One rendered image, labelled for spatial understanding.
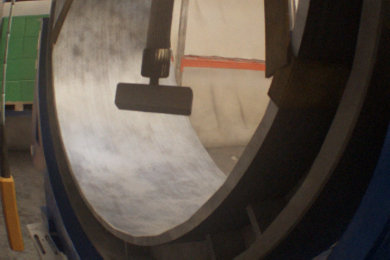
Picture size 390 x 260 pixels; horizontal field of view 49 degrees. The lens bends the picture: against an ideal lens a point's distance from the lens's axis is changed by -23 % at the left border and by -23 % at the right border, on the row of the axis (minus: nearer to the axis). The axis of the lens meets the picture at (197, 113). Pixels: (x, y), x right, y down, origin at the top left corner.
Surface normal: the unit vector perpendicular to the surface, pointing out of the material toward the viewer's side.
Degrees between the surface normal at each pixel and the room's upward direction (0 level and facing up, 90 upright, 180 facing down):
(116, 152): 25
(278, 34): 83
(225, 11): 90
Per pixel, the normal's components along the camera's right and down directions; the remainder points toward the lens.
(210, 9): 0.50, 0.17
